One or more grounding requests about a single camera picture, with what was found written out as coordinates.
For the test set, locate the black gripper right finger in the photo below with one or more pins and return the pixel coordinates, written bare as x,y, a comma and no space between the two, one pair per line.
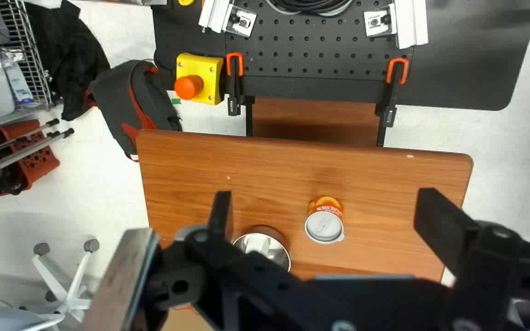
442,228

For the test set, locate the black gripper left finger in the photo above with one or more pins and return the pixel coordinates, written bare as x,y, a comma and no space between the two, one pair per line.
219,215

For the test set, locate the orange tin can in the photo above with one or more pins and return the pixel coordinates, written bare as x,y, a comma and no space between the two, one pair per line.
324,224

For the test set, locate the brown wooden desk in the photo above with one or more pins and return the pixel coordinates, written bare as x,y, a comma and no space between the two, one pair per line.
350,178

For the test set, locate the steel bowl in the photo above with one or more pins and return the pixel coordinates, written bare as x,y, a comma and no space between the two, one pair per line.
271,242

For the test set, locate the orange black bar clamp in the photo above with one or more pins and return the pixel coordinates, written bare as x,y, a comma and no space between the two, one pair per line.
392,90
234,80

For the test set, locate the yellow emergency stop button box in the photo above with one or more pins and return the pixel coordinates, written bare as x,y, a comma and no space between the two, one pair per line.
203,77

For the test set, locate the grey backpack with red trim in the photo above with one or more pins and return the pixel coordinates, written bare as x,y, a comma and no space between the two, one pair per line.
133,99

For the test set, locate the white swivel chair base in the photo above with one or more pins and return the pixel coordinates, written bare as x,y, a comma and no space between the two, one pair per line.
72,283

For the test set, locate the red brown plastic crate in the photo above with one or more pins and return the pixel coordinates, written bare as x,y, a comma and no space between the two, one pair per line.
35,161

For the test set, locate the black tripod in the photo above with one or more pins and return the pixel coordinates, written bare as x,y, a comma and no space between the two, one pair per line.
13,154

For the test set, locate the black jacket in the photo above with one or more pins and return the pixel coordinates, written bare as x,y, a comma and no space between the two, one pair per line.
68,57

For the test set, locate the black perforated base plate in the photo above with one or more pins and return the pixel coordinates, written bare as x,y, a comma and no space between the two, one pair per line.
313,57

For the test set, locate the aluminium rail with bracket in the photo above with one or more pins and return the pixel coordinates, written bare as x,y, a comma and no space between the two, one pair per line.
229,18
400,22

